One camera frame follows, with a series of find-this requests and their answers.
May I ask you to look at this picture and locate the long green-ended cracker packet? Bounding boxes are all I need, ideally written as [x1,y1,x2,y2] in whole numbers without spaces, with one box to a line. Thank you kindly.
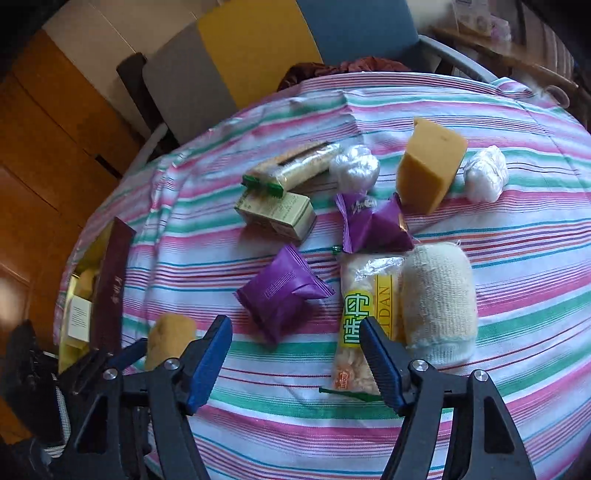
[241,142,342,199]

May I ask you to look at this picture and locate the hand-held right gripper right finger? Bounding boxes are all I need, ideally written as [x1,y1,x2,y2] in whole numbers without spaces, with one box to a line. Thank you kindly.
[359,316,536,480]

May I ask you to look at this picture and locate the white gauze roll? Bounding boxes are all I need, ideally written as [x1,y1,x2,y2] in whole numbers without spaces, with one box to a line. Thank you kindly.
[398,244,479,369]

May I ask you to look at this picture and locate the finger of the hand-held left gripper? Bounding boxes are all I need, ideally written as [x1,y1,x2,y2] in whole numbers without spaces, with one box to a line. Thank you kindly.
[58,338,148,393]

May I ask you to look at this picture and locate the grey yellow blue chair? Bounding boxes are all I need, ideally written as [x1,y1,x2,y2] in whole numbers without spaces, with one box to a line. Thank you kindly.
[115,0,499,153]

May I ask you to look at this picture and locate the yellow label rice cracker packet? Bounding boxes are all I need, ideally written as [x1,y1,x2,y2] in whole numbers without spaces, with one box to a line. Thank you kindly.
[331,253,409,397]

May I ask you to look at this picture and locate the wooden shelf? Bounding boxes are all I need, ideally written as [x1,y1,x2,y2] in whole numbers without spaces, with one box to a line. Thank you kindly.
[429,23,580,93]

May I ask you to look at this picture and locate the small round yellow sponge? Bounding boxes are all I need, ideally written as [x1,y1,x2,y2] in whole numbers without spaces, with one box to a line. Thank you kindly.
[144,314,197,372]

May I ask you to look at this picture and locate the purple snack packet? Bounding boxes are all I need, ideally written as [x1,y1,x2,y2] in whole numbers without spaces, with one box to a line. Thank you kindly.
[335,191,415,254]
[235,244,335,346]

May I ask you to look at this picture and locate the striped bedsheet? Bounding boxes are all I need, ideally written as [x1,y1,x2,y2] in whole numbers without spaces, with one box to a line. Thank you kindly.
[53,71,591,480]

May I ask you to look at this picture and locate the small green box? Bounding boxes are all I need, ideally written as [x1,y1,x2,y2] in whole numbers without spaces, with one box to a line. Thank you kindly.
[234,190,318,241]

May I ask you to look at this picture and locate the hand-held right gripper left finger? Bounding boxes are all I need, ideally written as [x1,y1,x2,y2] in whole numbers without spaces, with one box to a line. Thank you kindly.
[69,315,234,480]

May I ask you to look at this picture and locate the gold tray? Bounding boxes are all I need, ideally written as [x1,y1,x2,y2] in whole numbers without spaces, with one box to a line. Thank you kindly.
[58,222,137,374]

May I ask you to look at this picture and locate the yellow wedge sponge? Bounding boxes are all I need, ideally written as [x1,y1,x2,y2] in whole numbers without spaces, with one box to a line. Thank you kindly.
[396,117,469,217]

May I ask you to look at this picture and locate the maroon box lid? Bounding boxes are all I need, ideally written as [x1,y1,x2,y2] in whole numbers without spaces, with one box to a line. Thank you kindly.
[90,217,137,356]

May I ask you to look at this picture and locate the white plastic wrap ball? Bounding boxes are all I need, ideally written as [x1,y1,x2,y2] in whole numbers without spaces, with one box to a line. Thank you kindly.
[329,144,382,193]
[463,145,509,204]

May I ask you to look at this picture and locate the dark red cloth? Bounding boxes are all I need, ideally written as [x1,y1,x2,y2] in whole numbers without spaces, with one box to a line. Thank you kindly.
[277,56,411,93]

